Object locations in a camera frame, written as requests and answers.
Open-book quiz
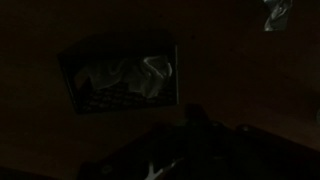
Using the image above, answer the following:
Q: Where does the white towel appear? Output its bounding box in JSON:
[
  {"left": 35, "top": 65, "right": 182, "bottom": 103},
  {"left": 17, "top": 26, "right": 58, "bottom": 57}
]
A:
[{"left": 73, "top": 55, "right": 174, "bottom": 100}]

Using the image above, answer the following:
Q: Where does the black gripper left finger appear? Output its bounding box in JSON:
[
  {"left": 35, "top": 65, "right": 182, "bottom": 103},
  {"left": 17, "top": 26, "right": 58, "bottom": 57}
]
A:
[{"left": 184, "top": 102, "right": 212, "bottom": 132}]

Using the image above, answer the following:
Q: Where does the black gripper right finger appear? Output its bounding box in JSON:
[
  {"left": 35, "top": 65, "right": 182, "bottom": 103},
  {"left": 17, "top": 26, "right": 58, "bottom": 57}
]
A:
[{"left": 234, "top": 123, "right": 301, "bottom": 151}]

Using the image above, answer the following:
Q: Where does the black box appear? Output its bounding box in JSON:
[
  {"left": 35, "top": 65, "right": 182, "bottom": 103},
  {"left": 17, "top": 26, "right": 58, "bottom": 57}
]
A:
[{"left": 57, "top": 32, "right": 180, "bottom": 115}]

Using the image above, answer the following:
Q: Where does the crumpled clear plastic wrapper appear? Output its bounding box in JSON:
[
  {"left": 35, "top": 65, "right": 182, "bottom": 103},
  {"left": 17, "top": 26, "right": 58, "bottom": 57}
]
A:
[{"left": 262, "top": 0, "right": 295, "bottom": 33}]

